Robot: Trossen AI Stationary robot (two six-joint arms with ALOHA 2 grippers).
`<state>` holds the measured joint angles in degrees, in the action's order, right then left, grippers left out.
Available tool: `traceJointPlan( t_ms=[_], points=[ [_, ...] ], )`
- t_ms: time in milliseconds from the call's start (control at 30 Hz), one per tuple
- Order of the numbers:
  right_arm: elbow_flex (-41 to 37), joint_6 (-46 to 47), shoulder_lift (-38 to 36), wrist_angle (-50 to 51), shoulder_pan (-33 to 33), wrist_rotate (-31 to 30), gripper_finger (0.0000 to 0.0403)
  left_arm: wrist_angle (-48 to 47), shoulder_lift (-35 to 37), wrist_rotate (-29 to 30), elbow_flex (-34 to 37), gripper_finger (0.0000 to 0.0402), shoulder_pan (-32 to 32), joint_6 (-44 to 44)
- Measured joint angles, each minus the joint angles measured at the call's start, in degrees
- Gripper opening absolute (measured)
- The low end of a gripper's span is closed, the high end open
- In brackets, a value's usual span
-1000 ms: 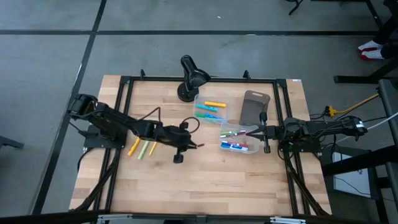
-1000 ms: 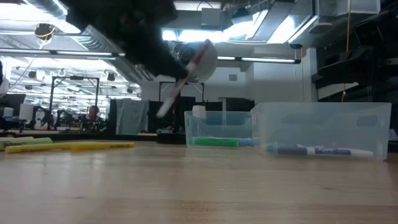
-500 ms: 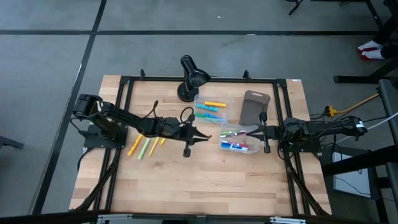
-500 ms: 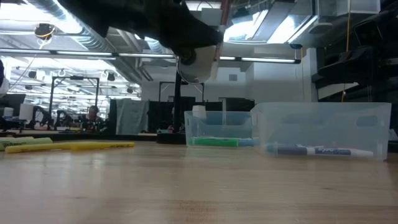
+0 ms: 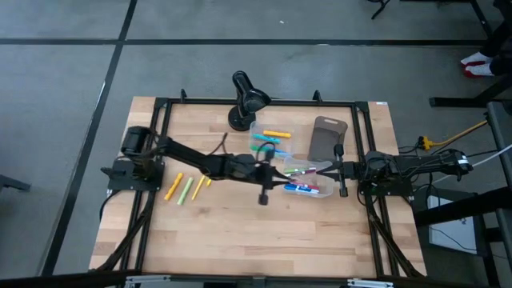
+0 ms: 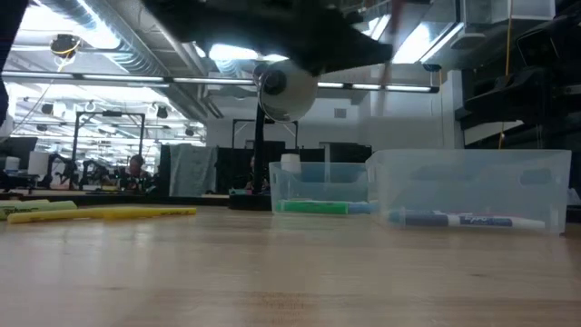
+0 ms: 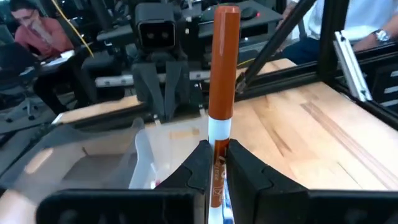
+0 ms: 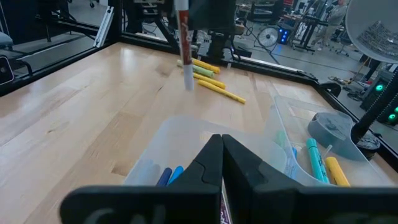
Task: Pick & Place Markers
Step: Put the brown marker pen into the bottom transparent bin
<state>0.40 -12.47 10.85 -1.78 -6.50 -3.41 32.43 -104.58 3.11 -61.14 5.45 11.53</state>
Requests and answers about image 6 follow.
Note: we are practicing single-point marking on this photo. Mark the light green highlighter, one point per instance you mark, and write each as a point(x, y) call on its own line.
point(36, 208)

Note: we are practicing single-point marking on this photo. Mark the clear plastic bin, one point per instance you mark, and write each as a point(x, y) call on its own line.
point(467, 191)
point(318, 186)

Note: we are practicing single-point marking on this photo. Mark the grey draped cloth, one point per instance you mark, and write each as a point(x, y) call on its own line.
point(193, 170)

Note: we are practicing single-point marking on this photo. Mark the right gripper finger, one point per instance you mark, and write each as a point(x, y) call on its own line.
point(499, 97)
point(544, 43)

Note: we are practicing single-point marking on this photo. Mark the slim yellow highlighter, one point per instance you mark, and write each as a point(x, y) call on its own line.
point(54, 216)
point(159, 211)

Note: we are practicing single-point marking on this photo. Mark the computer monitor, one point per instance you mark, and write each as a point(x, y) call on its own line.
point(18, 152)

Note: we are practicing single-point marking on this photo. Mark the silver ventilation duct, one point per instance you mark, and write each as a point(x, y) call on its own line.
point(131, 54)

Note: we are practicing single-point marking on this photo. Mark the white cylindrical container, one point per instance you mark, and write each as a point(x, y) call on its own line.
point(290, 162)

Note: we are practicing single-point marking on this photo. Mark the person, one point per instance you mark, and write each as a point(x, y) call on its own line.
point(253, 175)
point(134, 172)

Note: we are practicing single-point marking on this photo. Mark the LED light bar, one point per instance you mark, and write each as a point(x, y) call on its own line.
point(204, 81)

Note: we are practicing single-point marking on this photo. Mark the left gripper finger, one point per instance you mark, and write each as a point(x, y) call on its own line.
point(363, 45)
point(358, 61)

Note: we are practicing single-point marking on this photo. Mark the dark blue dry-erase marker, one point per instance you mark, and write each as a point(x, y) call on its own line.
point(426, 220)

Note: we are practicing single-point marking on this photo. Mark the blue highlighter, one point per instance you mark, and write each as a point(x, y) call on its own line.
point(361, 208)

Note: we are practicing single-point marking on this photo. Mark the black ceiling device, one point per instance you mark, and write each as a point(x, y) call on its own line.
point(65, 44)

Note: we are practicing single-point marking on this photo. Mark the black room divider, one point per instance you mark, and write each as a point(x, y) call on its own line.
point(233, 168)

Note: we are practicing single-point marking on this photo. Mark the black desk lamp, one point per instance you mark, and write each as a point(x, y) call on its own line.
point(290, 95)

